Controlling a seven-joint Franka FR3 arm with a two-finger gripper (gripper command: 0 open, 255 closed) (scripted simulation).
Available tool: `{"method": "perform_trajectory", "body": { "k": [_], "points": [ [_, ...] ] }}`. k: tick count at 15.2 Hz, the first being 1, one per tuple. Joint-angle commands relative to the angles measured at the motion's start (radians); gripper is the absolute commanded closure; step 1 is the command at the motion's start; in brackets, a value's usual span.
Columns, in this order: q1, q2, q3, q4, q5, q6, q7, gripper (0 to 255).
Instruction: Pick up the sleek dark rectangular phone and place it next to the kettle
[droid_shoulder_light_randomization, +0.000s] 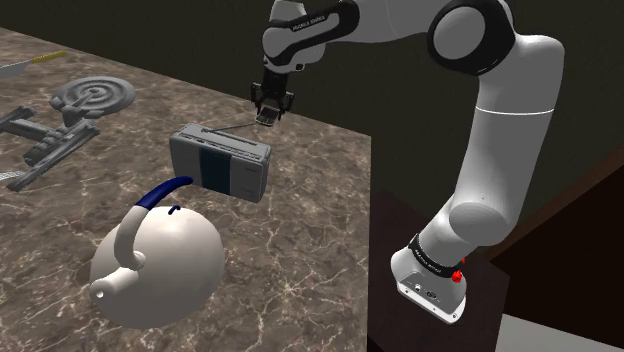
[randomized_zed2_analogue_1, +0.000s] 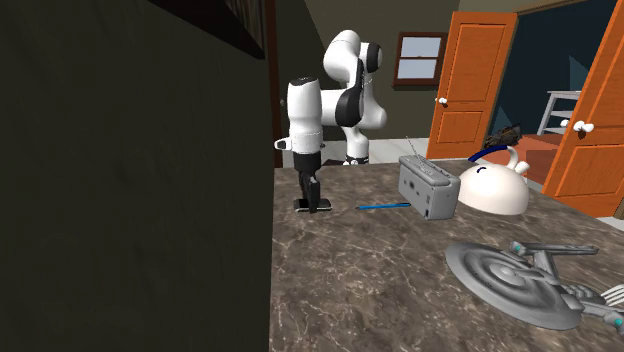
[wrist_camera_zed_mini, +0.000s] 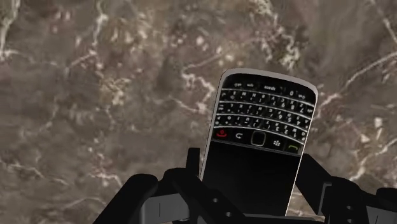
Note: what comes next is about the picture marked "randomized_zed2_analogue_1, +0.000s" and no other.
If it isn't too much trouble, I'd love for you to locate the grey spaceship model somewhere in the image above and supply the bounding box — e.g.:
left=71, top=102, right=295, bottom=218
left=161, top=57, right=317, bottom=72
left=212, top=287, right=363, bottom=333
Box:
left=444, top=239, right=624, bottom=332

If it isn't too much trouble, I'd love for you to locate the white fork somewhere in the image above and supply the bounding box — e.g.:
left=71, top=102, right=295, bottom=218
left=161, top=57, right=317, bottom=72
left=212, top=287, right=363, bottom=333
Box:
left=596, top=284, right=624, bottom=309

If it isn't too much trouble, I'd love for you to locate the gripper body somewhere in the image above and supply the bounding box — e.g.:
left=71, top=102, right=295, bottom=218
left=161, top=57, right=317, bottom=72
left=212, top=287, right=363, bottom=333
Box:
left=293, top=151, right=323, bottom=181

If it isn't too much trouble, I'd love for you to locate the blue pen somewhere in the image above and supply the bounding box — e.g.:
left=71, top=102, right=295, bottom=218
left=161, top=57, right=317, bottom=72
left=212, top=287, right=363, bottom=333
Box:
left=355, top=202, right=413, bottom=211

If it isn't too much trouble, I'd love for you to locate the black flat phone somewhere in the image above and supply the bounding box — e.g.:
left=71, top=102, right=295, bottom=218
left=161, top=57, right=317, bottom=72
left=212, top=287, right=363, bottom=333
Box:
left=293, top=196, right=333, bottom=214

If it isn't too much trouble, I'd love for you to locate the orange low cabinet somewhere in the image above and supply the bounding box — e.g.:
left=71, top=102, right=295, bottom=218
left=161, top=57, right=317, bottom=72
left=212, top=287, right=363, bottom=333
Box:
left=483, top=123, right=563, bottom=186

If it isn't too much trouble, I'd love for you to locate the orange panelled door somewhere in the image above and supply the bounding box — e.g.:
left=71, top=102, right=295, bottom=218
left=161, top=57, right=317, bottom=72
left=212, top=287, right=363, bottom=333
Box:
left=425, top=11, right=519, bottom=161
left=541, top=0, right=624, bottom=220

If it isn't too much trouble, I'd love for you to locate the white kettle with blue handle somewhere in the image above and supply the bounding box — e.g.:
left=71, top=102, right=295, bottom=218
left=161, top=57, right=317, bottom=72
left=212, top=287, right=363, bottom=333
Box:
left=457, top=144, right=532, bottom=217

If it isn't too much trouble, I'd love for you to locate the grey portable radio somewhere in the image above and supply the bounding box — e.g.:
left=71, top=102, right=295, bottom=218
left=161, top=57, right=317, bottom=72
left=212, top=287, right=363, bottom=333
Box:
left=397, top=135, right=462, bottom=221

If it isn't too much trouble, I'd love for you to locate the brown framed window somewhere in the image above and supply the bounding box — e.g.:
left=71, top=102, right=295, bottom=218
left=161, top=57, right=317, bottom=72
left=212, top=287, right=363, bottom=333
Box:
left=392, top=31, right=449, bottom=89

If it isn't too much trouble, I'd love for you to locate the white shelf unit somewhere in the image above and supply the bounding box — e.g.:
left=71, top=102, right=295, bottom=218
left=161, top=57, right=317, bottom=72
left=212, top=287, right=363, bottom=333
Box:
left=536, top=89, right=583, bottom=137

